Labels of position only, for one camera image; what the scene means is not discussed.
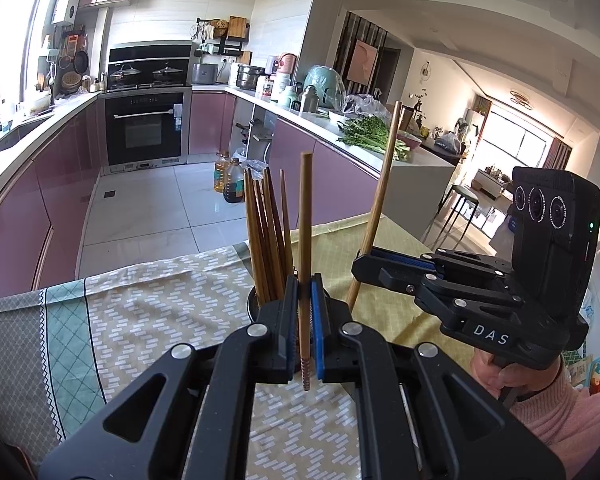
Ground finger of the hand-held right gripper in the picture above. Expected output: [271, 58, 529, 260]
[351, 254, 526, 323]
[370, 247, 513, 285]

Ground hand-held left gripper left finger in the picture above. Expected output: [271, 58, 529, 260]
[37, 274, 301, 480]

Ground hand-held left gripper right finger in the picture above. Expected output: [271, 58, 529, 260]
[310, 273, 566, 480]

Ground black mesh utensil holder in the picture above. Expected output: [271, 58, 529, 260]
[246, 282, 355, 331]

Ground wooden chopstick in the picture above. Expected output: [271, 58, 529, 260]
[267, 167, 292, 291]
[279, 169, 296, 278]
[298, 152, 314, 391]
[250, 170, 277, 305]
[261, 166, 286, 301]
[345, 101, 404, 311]

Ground person's right forearm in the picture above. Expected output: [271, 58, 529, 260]
[507, 360, 600, 480]

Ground person's right hand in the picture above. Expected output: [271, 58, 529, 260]
[472, 347, 564, 406]

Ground yellow cloth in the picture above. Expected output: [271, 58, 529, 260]
[287, 214, 486, 376]

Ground round stool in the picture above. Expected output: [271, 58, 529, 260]
[437, 184, 482, 247]

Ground pink bowl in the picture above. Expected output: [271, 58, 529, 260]
[397, 132, 424, 154]

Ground bunch of wooden chopsticks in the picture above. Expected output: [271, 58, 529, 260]
[243, 167, 270, 306]

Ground green leafy vegetables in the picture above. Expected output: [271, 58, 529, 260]
[337, 116, 412, 162]

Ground patterned beige green tablecloth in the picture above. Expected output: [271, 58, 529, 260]
[0, 244, 366, 480]

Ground clear plastic bag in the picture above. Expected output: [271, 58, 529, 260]
[342, 93, 392, 122]

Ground cooking oil bottle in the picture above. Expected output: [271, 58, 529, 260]
[214, 152, 231, 194]
[223, 157, 245, 205]

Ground mint green kitchen appliance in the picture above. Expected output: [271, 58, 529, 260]
[302, 65, 346, 111]

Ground pink kitchen appliance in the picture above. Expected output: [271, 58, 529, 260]
[278, 53, 301, 86]

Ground steel stockpot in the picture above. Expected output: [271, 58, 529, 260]
[236, 64, 265, 92]

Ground black built-in oven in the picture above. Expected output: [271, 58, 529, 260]
[104, 91, 191, 168]

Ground silver countertop appliance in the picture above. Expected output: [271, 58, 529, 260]
[192, 63, 220, 85]

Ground purple kitchen cabinets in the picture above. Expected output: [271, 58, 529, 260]
[0, 90, 398, 306]

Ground cooking pot with lid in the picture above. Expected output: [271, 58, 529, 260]
[109, 63, 142, 86]

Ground black hanging frying pan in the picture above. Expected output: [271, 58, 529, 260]
[74, 35, 89, 75]

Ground kitchen window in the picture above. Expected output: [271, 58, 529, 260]
[0, 0, 56, 111]

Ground framed wall picture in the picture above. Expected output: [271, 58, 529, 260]
[347, 39, 381, 84]

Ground black wall rack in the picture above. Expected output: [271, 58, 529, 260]
[197, 16, 251, 59]

